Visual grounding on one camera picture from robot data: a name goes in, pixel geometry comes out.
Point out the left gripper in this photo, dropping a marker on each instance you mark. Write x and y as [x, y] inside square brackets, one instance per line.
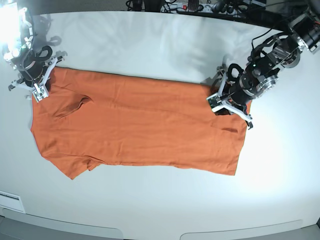
[236, 96]

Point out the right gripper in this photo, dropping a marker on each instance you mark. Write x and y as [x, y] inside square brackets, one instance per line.
[33, 67]

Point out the orange T-shirt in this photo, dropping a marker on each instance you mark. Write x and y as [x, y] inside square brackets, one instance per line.
[94, 118]

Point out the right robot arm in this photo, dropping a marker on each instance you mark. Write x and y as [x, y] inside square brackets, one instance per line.
[17, 40]

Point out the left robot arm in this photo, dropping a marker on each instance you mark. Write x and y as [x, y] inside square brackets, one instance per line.
[277, 52]

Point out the black electronics box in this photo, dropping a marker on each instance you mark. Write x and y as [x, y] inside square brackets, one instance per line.
[263, 18]

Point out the white power strip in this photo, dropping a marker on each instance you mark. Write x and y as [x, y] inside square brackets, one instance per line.
[224, 7]

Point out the white paper label sheet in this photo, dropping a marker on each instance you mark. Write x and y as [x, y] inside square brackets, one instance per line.
[12, 202]

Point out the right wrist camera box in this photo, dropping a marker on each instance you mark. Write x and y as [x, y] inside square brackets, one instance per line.
[40, 92]

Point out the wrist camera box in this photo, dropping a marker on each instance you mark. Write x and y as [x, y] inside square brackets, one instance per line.
[217, 102]
[40, 92]

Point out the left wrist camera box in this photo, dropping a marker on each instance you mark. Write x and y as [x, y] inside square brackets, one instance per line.
[217, 102]

